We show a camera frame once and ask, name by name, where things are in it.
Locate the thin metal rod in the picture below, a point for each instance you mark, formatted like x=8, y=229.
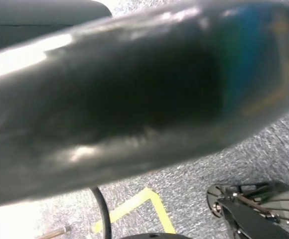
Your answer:
x=54, y=232

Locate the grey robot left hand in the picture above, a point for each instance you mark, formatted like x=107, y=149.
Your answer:
x=35, y=19

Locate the yellow floor tape square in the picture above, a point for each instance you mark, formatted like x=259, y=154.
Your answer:
x=159, y=211

